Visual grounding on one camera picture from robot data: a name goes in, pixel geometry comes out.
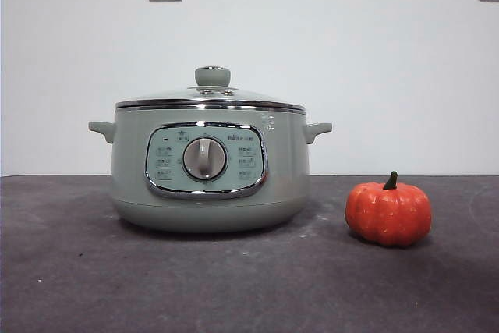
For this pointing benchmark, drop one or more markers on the glass lid with green knob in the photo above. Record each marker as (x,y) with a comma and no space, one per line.
(212,75)

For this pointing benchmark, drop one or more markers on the small orange pumpkin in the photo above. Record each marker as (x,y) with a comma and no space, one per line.
(386,216)

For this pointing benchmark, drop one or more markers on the pale green electric cooking pot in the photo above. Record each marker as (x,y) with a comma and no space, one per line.
(128,161)

